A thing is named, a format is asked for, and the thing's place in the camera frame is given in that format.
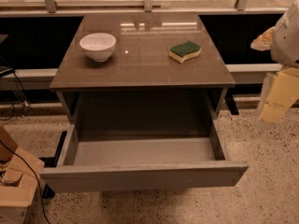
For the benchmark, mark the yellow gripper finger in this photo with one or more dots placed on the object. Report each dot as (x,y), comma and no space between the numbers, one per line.
(264,41)
(279,92)

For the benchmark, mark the green and yellow sponge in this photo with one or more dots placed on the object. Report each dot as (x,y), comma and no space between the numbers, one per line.
(185,51)

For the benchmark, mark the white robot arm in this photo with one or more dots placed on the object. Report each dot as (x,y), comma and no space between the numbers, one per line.
(285,41)

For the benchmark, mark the open grey top drawer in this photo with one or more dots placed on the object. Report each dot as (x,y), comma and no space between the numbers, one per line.
(131,140)

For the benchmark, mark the grey cabinet with glossy top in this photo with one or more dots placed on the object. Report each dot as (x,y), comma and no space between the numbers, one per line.
(141,59)

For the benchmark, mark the black cabinet foot right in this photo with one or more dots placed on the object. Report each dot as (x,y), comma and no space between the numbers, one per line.
(230,102)

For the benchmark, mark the black cabinet foot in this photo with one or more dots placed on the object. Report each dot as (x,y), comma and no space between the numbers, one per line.
(230,102)
(52,162)

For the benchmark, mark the white ceramic bowl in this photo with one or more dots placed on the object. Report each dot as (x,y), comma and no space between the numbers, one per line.
(99,46)

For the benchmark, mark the black cabinet foot left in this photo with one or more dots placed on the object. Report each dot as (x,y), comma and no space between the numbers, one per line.
(52,162)

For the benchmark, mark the cardboard box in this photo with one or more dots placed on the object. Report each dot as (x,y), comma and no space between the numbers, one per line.
(19,171)

